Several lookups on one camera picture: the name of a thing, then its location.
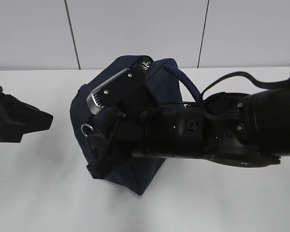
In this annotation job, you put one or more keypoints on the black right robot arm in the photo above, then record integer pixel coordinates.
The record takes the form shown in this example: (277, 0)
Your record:
(234, 129)

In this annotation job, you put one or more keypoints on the dark blue lunch bag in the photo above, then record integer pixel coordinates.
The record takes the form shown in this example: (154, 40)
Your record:
(134, 173)

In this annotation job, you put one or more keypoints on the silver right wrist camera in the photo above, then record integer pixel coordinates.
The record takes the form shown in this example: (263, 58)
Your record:
(125, 90)

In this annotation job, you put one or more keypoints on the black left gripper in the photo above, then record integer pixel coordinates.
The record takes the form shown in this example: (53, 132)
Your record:
(18, 118)

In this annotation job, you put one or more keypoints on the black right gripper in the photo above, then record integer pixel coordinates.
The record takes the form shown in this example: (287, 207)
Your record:
(126, 140)

